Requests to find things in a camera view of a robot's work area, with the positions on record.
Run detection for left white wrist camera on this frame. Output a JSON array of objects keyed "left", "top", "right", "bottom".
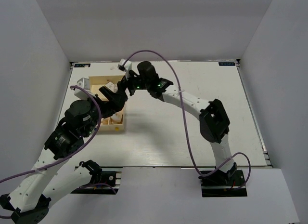
[{"left": 74, "top": 78, "right": 93, "bottom": 100}]

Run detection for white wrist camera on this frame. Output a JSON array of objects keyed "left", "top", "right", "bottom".
[
  {"left": 117, "top": 59, "right": 132, "bottom": 79},
  {"left": 74, "top": 78, "right": 93, "bottom": 100}
]

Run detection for blue table sticker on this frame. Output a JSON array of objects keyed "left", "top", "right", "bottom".
[
  {"left": 74, "top": 63, "right": 91, "bottom": 68},
  {"left": 218, "top": 62, "right": 236, "bottom": 66}
]

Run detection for left blue table sticker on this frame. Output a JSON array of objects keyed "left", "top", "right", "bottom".
[{"left": 74, "top": 63, "right": 91, "bottom": 68}]

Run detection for purple cable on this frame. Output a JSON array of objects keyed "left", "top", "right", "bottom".
[
  {"left": 124, "top": 50, "right": 252, "bottom": 191},
  {"left": 0, "top": 85, "right": 119, "bottom": 219}
]

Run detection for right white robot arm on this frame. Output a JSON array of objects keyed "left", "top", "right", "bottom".
[{"left": 117, "top": 59, "right": 237, "bottom": 185}]

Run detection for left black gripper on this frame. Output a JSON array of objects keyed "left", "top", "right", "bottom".
[{"left": 82, "top": 86, "right": 128, "bottom": 137}]

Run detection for white bottle gold cap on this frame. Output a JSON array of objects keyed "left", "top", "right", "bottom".
[{"left": 110, "top": 113, "right": 123, "bottom": 124}]

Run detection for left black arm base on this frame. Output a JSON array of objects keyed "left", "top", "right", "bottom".
[{"left": 72, "top": 168, "right": 122, "bottom": 195}]

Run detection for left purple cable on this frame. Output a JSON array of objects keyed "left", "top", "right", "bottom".
[{"left": 0, "top": 85, "right": 119, "bottom": 219}]

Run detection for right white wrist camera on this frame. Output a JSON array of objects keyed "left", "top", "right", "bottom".
[{"left": 117, "top": 59, "right": 132, "bottom": 79}]

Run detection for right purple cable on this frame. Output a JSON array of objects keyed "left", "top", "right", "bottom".
[{"left": 124, "top": 50, "right": 252, "bottom": 191}]

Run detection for gold eyeshadow palette white label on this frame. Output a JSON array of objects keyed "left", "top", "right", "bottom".
[{"left": 105, "top": 81, "right": 118, "bottom": 93}]

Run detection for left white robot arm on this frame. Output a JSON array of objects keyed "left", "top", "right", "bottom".
[{"left": 0, "top": 86, "right": 128, "bottom": 224}]

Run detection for wooden divided organizer box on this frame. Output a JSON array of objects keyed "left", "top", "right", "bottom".
[{"left": 89, "top": 75, "right": 126, "bottom": 133}]

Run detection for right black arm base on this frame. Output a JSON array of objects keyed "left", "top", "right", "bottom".
[{"left": 199, "top": 170, "right": 247, "bottom": 198}]

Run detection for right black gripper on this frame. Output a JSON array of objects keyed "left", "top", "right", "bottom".
[{"left": 117, "top": 67, "right": 150, "bottom": 96}]

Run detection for right blue table sticker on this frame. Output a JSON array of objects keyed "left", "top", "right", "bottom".
[{"left": 218, "top": 62, "right": 236, "bottom": 66}]

